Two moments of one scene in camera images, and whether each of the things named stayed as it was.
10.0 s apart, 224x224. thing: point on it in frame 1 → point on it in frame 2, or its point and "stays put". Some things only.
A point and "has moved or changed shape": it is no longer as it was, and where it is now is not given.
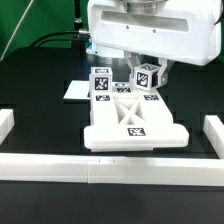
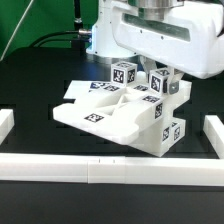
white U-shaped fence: x=102 y=169 stays put
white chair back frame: x=130 y=120 has moved or changed shape
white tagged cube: x=101 y=79 → x=124 y=73
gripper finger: x=133 y=59 → x=148 y=66
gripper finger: x=162 y=75 → x=174 y=77
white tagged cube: x=146 y=76 has moved or changed shape
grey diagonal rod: x=16 y=29 stays put
